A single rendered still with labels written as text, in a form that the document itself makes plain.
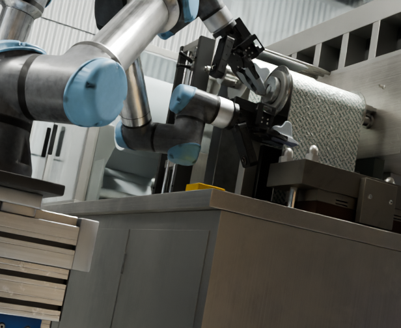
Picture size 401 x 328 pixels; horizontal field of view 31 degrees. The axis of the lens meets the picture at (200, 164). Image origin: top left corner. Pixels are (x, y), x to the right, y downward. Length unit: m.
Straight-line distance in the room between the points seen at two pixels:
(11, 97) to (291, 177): 0.76
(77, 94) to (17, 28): 0.78
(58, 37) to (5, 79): 3.75
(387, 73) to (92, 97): 1.18
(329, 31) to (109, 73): 1.40
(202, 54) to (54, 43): 2.84
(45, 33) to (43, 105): 3.76
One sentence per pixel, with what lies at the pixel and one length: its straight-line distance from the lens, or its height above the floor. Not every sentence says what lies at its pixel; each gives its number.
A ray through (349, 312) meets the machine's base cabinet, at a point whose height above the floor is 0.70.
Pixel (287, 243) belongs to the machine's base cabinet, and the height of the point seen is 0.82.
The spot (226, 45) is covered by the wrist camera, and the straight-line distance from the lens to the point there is 1.95.
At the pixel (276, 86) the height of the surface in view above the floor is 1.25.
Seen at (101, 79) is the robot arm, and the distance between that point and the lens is 1.21.
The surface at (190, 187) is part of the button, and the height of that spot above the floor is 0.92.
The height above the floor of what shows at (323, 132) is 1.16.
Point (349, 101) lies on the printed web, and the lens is 2.07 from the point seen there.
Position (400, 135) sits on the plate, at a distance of 2.06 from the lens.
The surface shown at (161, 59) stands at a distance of 2.95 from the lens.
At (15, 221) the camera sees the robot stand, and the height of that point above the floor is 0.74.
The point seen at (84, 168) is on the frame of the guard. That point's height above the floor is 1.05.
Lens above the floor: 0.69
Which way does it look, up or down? 10 degrees up
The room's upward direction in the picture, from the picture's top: 10 degrees clockwise
